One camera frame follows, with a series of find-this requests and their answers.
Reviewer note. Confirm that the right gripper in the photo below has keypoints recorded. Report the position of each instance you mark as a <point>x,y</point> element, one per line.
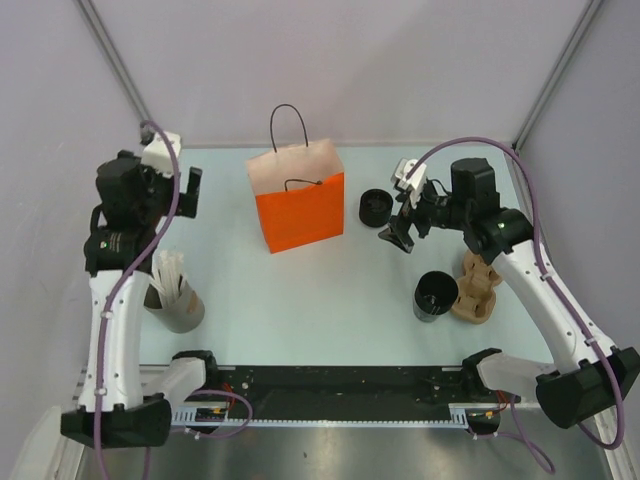
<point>400,223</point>

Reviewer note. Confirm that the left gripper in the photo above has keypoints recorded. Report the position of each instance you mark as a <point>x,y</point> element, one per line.
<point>186,205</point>

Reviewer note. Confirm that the orange paper bag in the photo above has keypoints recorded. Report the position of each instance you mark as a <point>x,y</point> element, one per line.
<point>299,192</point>

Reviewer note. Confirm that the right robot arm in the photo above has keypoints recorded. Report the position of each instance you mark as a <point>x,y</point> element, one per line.
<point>588,372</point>

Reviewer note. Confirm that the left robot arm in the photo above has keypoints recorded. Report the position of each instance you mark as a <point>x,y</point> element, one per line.
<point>116,409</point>

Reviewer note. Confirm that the black coffee cup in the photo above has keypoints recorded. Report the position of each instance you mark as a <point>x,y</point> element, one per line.
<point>434,295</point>

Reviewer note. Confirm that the black ribbed cup stack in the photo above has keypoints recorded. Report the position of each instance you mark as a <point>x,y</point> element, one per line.
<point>375,207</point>

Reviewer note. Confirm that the white straws bundle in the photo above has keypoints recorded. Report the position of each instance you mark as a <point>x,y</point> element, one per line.
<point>167,276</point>

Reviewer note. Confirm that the grey straw holder cup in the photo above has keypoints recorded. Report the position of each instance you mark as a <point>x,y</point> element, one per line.
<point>183,315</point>

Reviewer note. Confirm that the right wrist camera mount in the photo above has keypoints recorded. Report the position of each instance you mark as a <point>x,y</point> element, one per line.
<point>409,178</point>

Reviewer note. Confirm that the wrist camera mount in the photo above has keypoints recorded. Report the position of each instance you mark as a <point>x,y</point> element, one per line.
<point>409,178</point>
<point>157,156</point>

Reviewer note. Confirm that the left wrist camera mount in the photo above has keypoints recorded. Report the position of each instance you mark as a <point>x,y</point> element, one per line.
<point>157,156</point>

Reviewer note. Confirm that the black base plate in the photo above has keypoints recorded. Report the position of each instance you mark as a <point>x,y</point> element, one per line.
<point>356,393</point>

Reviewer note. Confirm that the grey slotted cable duct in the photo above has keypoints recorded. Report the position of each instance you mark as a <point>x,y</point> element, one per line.
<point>192,416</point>

